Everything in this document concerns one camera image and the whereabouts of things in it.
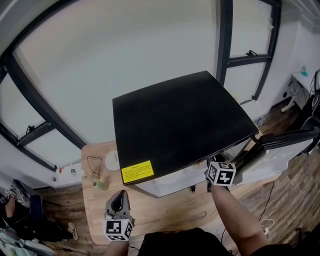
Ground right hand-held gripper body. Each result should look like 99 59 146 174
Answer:
204 161 238 194

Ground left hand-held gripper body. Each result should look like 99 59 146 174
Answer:
103 213 136 242

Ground black mini fridge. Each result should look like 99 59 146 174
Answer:
111 70 320 199

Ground person's left forearm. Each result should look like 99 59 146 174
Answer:
106 239 131 256

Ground person's right forearm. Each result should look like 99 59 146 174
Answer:
211 184 268 252

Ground green cup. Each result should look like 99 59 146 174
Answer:
92 180 109 191

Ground thin brown-rimmed eyeglasses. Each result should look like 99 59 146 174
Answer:
86 155 103 180

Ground person's black clothing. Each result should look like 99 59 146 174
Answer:
141 227 298 256

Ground blue chair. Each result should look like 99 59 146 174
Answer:
11 178 43 221

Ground patterned round cushion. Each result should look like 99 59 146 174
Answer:
8 181 32 208

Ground white side table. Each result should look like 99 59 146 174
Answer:
281 71 320 113

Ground black-framed narrow window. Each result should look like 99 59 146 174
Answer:
216 0 282 101

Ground black floor cable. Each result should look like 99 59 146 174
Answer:
259 179 276 221

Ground white cable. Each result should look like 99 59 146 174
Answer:
259 218 275 230

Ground black-framed window with wide post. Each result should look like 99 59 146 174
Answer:
0 46 87 173

